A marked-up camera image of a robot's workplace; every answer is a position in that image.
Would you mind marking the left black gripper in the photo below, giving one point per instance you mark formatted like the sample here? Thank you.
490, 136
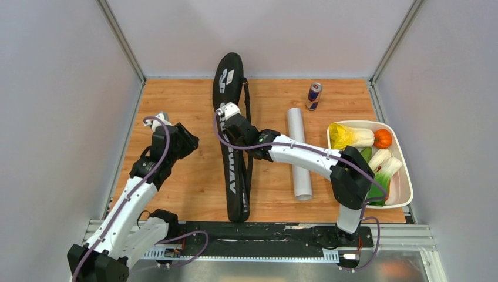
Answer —
189, 141

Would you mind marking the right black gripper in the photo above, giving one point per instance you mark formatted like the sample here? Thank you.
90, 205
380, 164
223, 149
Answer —
229, 136

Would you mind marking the black Crossway racket bag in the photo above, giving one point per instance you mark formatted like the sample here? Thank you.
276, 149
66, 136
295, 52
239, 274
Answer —
228, 85

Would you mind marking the white shuttlecock tube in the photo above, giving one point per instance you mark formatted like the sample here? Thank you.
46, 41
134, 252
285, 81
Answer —
301, 177

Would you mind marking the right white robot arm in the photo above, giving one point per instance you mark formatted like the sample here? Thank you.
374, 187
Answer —
348, 172

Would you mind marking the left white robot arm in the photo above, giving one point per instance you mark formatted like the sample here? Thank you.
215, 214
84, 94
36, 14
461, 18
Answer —
112, 250

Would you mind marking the red blue drink can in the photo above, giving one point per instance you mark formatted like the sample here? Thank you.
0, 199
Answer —
314, 93

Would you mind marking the yellow napa cabbage toy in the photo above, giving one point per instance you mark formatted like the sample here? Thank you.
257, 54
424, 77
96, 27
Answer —
341, 136

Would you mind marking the green leaf vegetable toy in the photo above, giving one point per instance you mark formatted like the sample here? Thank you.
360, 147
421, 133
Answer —
367, 153

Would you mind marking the small orange pumpkin toy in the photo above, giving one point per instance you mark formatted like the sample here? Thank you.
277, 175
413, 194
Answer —
382, 139

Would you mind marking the white green bok choy toy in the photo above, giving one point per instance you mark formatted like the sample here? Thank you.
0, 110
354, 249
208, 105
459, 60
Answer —
383, 176

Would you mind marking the white plastic basin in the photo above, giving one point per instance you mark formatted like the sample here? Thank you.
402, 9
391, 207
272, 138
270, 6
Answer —
401, 191

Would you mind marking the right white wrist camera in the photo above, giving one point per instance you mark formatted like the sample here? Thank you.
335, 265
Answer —
227, 110

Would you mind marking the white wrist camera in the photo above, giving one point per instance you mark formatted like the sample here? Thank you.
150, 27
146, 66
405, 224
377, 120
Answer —
159, 120
227, 110

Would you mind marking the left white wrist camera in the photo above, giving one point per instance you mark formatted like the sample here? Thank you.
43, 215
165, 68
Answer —
159, 120

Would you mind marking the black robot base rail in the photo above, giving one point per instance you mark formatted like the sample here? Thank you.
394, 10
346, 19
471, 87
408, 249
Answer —
263, 241

